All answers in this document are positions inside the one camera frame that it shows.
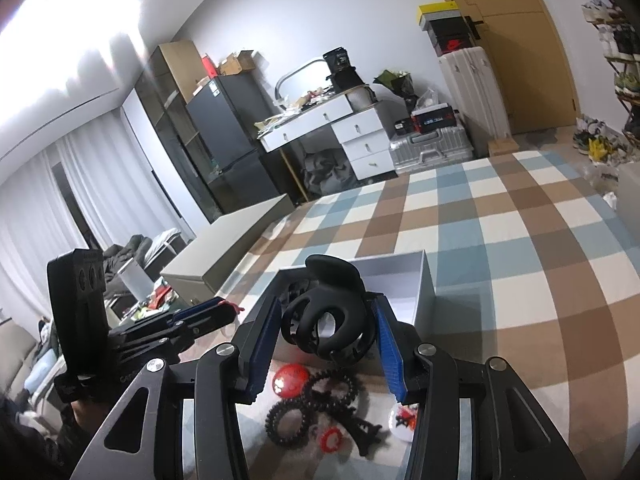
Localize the white desk with drawers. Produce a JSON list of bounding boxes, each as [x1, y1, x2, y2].
[[257, 94, 398, 181]]

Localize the grey cardboard box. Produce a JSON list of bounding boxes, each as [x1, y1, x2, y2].
[[240, 249, 437, 346]]

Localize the dark jacket pile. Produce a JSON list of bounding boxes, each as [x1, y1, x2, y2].
[[102, 234, 153, 301]]

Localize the arched table mirror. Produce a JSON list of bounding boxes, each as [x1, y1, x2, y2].
[[274, 57, 328, 103]]

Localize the black and red box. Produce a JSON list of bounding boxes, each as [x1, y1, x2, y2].
[[410, 104, 457, 133]]

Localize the large black hair claw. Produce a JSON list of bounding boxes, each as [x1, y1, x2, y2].
[[280, 254, 368, 363]]

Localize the yellow shoe box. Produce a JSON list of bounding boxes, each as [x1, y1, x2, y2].
[[417, 2, 462, 26]]

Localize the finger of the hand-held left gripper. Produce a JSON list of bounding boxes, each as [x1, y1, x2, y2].
[[109, 322, 201, 362], [167, 297, 238, 335]]

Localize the grey bedside cabinet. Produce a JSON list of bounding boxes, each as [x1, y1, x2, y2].
[[160, 192, 296, 306]]

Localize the white and red hair accessory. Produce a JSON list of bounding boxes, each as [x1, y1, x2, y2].
[[389, 402, 421, 433]]

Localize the red round hair accessory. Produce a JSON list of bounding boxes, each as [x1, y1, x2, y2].
[[271, 364, 308, 400]]

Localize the light sofa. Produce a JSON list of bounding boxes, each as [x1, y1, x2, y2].
[[0, 320, 66, 426]]

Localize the wooden glass cabinet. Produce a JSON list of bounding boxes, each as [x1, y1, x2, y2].
[[135, 40, 223, 226]]

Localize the white curtain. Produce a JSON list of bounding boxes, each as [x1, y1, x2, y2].
[[0, 115, 196, 321]]

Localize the black spiral hair tie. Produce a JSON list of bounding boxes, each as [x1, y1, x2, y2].
[[265, 400, 311, 446], [302, 367, 358, 411]]

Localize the pile of desk clutter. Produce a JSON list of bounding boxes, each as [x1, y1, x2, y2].
[[255, 87, 346, 136]]

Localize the white bin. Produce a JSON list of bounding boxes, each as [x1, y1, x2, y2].
[[347, 85, 377, 111]]

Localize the black refrigerator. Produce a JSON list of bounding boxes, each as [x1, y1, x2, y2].
[[186, 72, 281, 211]]

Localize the open cardboard box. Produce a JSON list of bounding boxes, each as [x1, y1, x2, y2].
[[218, 50, 257, 75]]

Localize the clear plastic bag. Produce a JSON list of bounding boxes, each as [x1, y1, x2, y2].
[[412, 87, 441, 111]]

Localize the small cardboard box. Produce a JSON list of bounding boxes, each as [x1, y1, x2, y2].
[[487, 137, 521, 157]]

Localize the wooden door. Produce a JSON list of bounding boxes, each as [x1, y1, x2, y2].
[[420, 0, 583, 136]]

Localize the white suitcase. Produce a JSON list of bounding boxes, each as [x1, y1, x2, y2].
[[437, 46, 513, 141]]

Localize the silver suitcase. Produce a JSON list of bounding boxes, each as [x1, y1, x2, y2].
[[389, 127, 475, 176]]

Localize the person's left hand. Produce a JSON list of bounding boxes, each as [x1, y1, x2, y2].
[[62, 392, 118, 441]]

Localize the rows of sneakers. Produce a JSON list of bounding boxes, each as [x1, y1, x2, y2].
[[582, 0, 640, 96]]

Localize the dark clothes heap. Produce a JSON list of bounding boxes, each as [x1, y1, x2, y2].
[[300, 150, 358, 196]]

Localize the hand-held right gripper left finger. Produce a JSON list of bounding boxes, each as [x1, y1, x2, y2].
[[67, 299, 284, 480]]

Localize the pile of shoes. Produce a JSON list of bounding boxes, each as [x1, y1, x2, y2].
[[572, 115, 626, 163]]

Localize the black shoe box red logo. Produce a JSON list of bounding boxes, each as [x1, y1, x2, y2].
[[427, 20, 475, 57]]

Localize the dark wrapped bouquet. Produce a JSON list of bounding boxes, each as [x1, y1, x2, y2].
[[374, 69, 416, 111]]

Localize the wooden shoe rack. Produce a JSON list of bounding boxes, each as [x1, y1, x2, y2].
[[582, 0, 640, 161]]

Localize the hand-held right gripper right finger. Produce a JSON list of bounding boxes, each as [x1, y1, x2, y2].
[[372, 294, 588, 480]]

